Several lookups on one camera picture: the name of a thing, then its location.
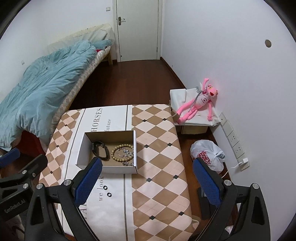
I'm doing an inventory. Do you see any blue duvet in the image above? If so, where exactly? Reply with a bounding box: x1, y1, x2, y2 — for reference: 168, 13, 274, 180
0, 39, 98, 149

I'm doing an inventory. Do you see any pillow on bed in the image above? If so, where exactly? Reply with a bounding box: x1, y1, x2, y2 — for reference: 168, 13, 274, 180
85, 29, 113, 50

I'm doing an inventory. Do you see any checkered printed tablecloth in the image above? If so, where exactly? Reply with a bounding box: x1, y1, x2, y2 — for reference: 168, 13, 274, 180
40, 104, 197, 240

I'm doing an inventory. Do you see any wooden bead bracelet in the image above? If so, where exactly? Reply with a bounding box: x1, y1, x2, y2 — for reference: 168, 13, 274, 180
111, 143, 135, 163

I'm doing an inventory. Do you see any black smart wristband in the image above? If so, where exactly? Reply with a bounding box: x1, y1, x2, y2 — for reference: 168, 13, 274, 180
92, 141, 110, 161

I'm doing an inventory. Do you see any white cloth covered box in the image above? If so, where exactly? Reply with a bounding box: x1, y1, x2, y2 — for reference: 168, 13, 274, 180
170, 86, 220, 135

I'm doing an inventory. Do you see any bed with patterned mattress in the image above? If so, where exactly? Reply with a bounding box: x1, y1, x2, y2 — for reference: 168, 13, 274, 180
1, 24, 114, 152

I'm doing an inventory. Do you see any open cardboard box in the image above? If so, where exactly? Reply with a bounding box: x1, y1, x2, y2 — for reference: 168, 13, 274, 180
76, 131, 137, 174

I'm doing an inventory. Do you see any white plastic bag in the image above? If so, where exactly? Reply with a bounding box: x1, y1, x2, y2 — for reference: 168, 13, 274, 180
190, 140, 225, 174

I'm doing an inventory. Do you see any silver crystal jewelry piece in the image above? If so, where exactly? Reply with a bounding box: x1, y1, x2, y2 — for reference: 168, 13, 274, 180
113, 147, 134, 166

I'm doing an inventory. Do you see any white wall power strip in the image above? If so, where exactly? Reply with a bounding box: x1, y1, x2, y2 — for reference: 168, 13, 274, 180
219, 113, 245, 159

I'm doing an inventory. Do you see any white door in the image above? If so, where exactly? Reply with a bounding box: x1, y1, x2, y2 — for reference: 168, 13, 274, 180
112, 1, 163, 62

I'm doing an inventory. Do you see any pink panther plush toy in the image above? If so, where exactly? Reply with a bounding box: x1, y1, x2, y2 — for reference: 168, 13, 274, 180
176, 78, 218, 125

